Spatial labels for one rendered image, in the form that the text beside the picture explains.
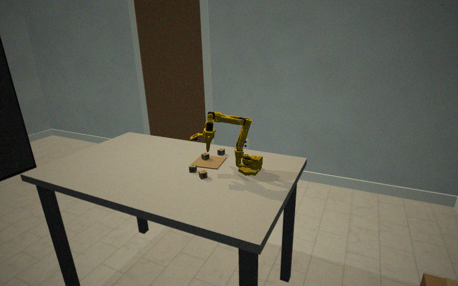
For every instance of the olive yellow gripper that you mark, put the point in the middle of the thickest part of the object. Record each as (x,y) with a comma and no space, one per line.
(207,135)

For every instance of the tan flat mat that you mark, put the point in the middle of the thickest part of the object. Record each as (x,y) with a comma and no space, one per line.
(214,162)

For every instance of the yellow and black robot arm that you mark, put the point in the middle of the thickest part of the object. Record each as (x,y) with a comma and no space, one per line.
(251,162)

